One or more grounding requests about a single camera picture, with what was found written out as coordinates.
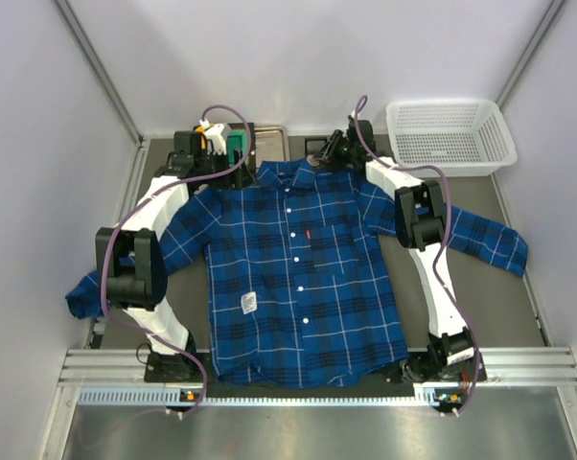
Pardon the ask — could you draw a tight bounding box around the round brooch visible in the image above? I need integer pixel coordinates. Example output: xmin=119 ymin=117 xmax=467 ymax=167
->
xmin=307 ymin=156 xmax=319 ymax=168

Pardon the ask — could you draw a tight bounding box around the white plastic basket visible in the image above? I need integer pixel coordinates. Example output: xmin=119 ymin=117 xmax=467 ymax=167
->
xmin=386 ymin=99 xmax=518 ymax=177

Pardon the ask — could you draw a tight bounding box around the silver metal tray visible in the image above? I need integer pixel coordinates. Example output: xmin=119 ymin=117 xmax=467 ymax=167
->
xmin=255 ymin=126 xmax=289 ymax=168

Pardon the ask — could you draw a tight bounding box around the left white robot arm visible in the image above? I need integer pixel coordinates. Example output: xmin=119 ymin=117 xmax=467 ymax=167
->
xmin=95 ymin=120 xmax=256 ymax=383

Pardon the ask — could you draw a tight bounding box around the slotted cable duct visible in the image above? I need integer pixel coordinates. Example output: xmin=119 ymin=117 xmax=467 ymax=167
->
xmin=77 ymin=380 xmax=484 ymax=407

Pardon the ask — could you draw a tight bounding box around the black square tray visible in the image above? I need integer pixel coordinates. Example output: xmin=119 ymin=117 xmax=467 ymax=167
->
xmin=243 ymin=123 xmax=257 ymax=170

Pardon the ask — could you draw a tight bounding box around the small black brooch box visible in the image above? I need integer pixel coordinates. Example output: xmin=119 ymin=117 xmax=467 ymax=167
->
xmin=304 ymin=136 xmax=327 ymax=156

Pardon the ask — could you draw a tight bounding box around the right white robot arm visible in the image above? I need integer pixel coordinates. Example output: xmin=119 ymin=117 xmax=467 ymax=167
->
xmin=305 ymin=118 xmax=481 ymax=385

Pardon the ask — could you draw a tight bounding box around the blue plaid shirt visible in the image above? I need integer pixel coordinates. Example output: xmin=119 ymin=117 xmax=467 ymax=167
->
xmin=65 ymin=159 xmax=529 ymax=389

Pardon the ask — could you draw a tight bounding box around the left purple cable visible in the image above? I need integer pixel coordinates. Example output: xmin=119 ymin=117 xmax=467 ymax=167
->
xmin=99 ymin=103 xmax=254 ymax=423

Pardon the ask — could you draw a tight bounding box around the green foam tray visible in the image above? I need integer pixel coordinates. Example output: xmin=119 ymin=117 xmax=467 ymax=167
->
xmin=226 ymin=129 xmax=247 ymax=167

